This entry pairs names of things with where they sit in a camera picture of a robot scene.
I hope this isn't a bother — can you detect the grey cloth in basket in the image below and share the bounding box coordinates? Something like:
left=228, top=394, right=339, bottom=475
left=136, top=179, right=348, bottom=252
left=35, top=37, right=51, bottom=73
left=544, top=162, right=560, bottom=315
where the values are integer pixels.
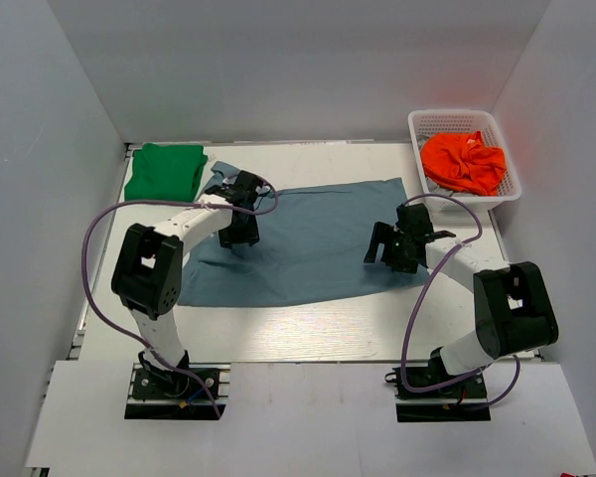
left=426, top=177, right=472, bottom=198

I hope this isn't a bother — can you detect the crumpled orange t-shirt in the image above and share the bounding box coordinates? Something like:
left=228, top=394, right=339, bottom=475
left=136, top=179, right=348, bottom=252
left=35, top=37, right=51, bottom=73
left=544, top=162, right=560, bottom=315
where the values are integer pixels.
left=419, top=131, right=508, bottom=197

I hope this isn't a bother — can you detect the blue-grey t-shirt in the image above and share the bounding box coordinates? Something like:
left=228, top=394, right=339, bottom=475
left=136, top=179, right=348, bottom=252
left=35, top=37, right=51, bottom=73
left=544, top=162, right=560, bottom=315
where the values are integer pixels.
left=178, top=178, right=428, bottom=308

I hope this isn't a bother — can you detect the folded green t-shirt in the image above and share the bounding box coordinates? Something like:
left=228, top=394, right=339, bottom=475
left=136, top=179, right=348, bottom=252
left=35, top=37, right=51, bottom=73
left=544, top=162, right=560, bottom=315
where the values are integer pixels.
left=124, top=143, right=208, bottom=202

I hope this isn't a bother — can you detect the white plastic basket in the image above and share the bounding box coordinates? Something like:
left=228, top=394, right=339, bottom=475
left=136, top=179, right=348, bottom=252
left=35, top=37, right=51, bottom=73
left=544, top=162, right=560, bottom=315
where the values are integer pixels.
left=408, top=109, right=522, bottom=213

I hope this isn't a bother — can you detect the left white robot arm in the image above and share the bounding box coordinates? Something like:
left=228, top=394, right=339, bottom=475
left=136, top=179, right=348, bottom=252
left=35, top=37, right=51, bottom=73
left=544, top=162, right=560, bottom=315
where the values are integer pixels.
left=111, top=171, right=269, bottom=397

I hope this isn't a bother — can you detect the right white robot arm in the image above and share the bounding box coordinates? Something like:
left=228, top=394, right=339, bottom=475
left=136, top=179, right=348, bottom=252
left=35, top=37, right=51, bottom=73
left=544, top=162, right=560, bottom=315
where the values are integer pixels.
left=364, top=201, right=559, bottom=397

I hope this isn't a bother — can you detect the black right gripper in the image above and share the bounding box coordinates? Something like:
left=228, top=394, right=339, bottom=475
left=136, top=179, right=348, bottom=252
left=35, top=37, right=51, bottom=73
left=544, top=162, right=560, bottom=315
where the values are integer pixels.
left=366, top=222, right=420, bottom=274

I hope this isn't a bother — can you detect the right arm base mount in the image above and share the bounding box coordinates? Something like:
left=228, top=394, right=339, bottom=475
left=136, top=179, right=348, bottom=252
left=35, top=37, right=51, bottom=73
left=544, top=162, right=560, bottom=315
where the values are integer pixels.
left=384, top=367, right=491, bottom=423

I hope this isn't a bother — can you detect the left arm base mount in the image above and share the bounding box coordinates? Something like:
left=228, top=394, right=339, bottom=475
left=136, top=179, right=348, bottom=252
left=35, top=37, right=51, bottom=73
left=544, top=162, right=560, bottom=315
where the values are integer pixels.
left=124, top=364, right=230, bottom=421

